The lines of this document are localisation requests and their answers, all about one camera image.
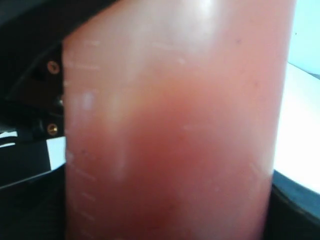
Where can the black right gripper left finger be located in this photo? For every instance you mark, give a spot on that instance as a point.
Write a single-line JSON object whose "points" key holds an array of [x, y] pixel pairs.
{"points": [[34, 209]]}

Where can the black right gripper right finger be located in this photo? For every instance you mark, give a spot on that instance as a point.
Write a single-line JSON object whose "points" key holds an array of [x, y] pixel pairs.
{"points": [[293, 212]]}

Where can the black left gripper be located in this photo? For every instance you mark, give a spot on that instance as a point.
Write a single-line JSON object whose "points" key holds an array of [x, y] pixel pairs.
{"points": [[31, 79]]}

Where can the red sauce squeeze bottle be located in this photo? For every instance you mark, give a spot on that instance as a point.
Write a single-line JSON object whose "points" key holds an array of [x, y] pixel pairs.
{"points": [[171, 117]]}

